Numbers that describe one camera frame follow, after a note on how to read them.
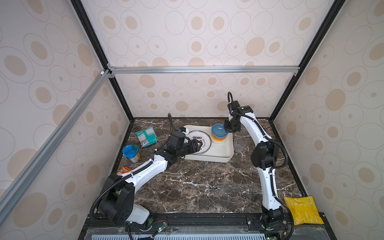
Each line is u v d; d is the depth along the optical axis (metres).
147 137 1.06
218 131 1.00
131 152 0.89
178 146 0.66
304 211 0.75
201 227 0.73
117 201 0.42
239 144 1.01
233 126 0.86
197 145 0.76
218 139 0.99
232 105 0.80
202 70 0.92
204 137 1.05
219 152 1.00
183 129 0.76
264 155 0.61
